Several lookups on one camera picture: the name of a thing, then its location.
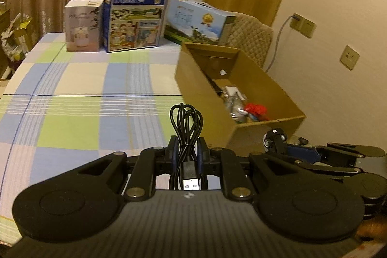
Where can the small open cardboard box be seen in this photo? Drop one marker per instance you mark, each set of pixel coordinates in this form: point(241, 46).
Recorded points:
point(25, 35)

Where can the quilted beige chair cover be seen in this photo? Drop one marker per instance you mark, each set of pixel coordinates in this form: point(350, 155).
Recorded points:
point(251, 36)

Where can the red toy figure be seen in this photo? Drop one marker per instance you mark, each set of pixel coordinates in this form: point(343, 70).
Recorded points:
point(256, 112)

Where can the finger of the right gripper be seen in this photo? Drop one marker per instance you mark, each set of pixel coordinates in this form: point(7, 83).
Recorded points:
point(297, 152)
point(363, 150)

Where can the checkered table cloth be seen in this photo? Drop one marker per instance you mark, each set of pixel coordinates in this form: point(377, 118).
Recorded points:
point(63, 109)

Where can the light blue milk box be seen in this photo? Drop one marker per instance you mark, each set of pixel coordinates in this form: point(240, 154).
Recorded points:
point(192, 21)

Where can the white square night light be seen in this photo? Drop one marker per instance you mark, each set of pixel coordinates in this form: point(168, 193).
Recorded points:
point(234, 91)

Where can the small black toy car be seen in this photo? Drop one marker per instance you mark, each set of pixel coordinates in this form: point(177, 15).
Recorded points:
point(275, 142)

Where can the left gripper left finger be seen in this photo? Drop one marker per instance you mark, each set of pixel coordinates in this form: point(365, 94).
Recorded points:
point(144, 169)

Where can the wall socket with plug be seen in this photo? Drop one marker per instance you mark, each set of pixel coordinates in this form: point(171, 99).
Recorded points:
point(296, 22)

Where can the wall switch plate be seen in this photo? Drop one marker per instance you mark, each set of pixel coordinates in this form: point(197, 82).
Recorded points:
point(349, 58)

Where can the person's right hand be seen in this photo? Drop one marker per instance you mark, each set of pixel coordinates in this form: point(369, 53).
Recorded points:
point(375, 228)

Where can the silver green foil pouch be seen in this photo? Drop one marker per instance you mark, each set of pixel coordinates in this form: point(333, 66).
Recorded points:
point(235, 108)

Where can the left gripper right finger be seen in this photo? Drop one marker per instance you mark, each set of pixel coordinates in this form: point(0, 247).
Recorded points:
point(224, 164)

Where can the brown cardboard box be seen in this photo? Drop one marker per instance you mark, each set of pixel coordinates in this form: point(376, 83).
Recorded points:
point(204, 70)

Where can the wall socket plain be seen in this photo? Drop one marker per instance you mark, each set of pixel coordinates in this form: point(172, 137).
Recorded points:
point(307, 28)

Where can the dark blue milk carton box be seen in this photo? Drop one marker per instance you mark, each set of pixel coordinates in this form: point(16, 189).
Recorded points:
point(132, 24)

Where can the white humidifier box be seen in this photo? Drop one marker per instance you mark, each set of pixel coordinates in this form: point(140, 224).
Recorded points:
point(83, 25)

